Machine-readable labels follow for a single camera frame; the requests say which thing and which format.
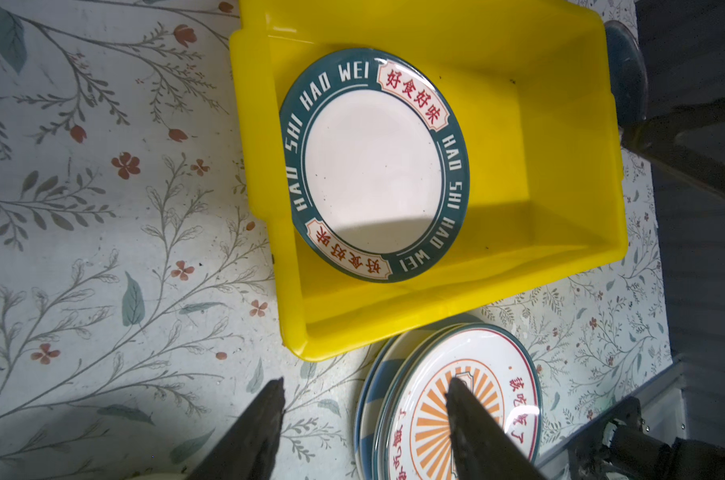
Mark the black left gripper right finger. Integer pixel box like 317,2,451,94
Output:
446,378,544,480

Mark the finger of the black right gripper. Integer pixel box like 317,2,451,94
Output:
622,98,725,199

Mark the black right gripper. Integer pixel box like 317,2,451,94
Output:
567,397,725,479

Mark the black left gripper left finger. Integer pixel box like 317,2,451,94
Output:
188,378,286,480

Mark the orange sunburst plate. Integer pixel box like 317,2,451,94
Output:
360,320,543,479

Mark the white flower pattern plate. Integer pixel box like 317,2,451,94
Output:
369,323,477,480

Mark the blue white striped plate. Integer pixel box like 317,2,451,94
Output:
354,322,451,479

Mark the green rim Hao Wei plate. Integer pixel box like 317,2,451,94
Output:
280,48,470,283

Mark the yellow plastic bin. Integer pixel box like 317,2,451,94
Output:
230,1,627,361

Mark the blue glazed ceramic bowl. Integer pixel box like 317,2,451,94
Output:
604,20,648,128

